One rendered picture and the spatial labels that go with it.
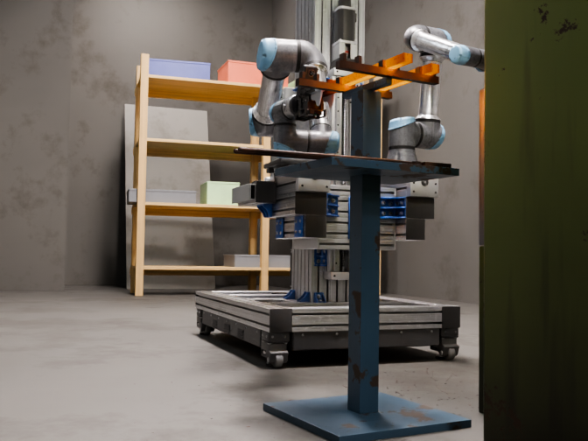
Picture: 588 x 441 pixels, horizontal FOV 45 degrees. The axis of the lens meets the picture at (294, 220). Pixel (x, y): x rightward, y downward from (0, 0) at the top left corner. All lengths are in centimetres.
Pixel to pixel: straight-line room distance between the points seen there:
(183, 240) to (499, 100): 733
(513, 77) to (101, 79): 823
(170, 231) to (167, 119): 152
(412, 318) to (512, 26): 151
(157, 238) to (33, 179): 164
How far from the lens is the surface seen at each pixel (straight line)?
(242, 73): 769
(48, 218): 816
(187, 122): 943
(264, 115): 285
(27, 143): 823
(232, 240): 972
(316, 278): 310
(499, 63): 177
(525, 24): 175
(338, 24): 323
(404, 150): 312
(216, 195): 742
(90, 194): 941
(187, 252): 880
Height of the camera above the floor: 43
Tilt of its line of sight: 3 degrees up
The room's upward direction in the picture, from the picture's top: 1 degrees clockwise
